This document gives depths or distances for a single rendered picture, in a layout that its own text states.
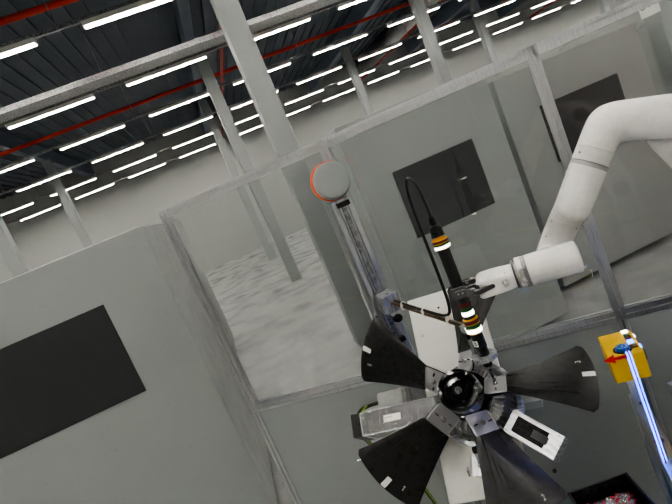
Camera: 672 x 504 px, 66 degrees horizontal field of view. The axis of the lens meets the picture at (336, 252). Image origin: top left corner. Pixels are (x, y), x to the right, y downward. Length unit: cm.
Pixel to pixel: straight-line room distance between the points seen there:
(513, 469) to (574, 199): 72
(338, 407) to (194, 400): 103
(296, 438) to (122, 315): 121
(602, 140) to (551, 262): 31
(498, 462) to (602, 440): 107
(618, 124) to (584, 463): 159
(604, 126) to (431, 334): 90
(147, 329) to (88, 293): 37
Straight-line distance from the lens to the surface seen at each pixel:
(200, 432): 333
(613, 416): 249
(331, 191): 203
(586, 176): 140
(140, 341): 319
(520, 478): 154
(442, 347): 187
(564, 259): 141
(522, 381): 156
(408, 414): 174
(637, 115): 144
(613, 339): 191
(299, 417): 266
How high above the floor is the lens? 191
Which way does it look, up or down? 8 degrees down
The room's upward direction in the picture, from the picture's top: 23 degrees counter-clockwise
